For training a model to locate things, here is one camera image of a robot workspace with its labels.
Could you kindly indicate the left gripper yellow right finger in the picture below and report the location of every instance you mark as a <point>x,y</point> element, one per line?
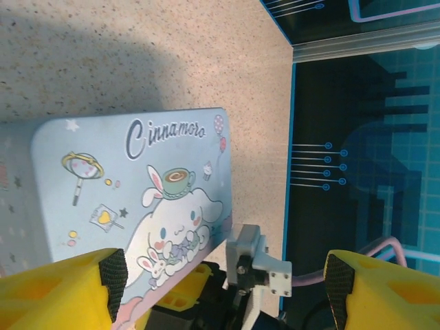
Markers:
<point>385,302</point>

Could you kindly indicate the aluminium upright frame post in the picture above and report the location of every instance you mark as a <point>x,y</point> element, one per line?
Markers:
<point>361,44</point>

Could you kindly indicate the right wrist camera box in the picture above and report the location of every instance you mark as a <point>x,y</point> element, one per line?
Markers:
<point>247,247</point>

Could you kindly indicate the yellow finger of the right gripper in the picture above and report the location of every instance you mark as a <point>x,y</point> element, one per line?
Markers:
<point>182,297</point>

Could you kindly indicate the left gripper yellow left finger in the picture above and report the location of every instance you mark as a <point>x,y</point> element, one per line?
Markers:
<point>51,299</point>

